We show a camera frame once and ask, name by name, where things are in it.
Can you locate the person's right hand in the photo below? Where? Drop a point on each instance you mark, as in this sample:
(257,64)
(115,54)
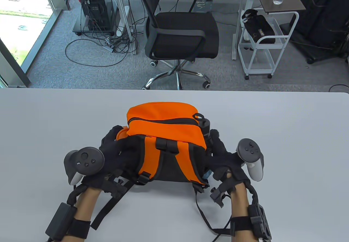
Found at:
(226,163)

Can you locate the person's left hand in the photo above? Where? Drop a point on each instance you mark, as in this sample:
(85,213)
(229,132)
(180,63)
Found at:
(114,163)

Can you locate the orange and blue school bag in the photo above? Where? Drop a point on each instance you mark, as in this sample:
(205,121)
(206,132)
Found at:
(169,143)

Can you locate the person's right forearm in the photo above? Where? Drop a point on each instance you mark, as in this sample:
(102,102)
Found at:
(240,203)

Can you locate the black bag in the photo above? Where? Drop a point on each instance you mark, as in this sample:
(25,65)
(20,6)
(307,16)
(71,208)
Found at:
(259,27)

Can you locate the clear plastic bag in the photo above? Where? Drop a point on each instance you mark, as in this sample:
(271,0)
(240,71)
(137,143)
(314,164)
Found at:
(204,5)

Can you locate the right hand controller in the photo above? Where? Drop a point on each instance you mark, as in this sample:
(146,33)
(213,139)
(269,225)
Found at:
(249,152)

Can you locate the hand controller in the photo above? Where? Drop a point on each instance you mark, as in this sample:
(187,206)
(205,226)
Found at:
(249,152)
(87,161)

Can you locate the left hand controller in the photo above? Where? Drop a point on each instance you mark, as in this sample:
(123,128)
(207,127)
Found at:
(87,161)

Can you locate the black office chair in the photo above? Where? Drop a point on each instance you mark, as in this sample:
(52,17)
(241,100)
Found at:
(182,32)

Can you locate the black computer tower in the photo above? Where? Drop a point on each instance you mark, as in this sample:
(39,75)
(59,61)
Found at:
(94,4)

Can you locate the black equipment stand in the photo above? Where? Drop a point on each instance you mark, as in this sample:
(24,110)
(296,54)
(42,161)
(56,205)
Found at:
(324,15)

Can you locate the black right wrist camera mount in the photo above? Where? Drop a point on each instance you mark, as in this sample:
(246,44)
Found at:
(260,223)

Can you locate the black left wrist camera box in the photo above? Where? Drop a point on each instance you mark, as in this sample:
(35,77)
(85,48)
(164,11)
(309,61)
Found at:
(60,221)

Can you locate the aluminium frame post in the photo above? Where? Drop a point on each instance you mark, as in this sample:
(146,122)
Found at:
(128,21)

